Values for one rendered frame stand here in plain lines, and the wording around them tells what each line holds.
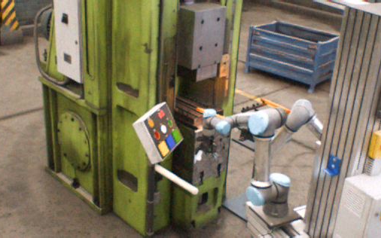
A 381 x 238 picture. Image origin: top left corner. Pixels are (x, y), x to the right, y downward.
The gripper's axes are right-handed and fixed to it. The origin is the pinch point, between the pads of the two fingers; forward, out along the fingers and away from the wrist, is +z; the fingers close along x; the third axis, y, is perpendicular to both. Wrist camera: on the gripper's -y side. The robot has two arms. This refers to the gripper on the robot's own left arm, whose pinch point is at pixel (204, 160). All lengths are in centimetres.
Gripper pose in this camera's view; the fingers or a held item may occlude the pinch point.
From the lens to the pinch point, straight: 317.3
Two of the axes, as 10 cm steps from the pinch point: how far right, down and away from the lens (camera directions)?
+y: 4.7, 4.0, -7.9
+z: -0.5, 9.0, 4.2
